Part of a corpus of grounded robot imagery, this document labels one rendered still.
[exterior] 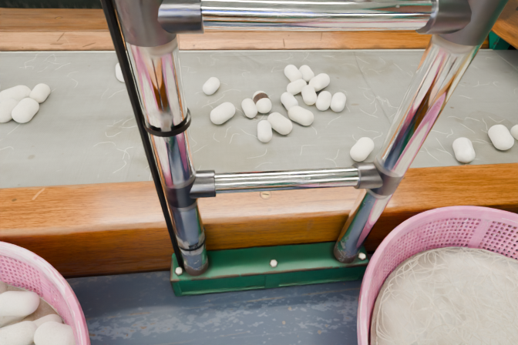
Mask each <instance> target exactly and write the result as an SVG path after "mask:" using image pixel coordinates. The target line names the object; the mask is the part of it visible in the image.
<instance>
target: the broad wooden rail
mask: <svg viewBox="0 0 518 345"><path fill-rule="evenodd" d="M431 37H432V35H420V34H419V33H417V32H416V31H415V30H377V31H268V30H227V29H204V33H203V34H177V41H178V47H179V51H230V50H386V49H426V47H427V45H428V44H429V40H430V39H431ZM74 51H115V49H114V46H113V41H112V39H111V36H110V33H109V29H108V25H107V23H106V18H105V15H104V12H103V10H102V9H79V8H0V52H74Z"/></svg>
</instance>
